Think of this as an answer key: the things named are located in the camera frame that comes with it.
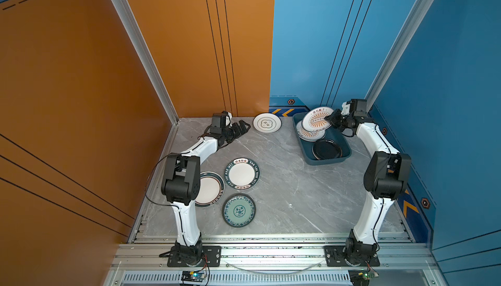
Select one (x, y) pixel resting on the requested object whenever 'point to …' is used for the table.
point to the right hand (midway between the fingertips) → (326, 116)
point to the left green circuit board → (196, 276)
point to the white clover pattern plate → (267, 123)
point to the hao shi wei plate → (242, 173)
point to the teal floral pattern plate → (239, 210)
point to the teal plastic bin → (306, 147)
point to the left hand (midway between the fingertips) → (247, 126)
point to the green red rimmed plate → (212, 189)
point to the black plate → (327, 149)
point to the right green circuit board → (361, 277)
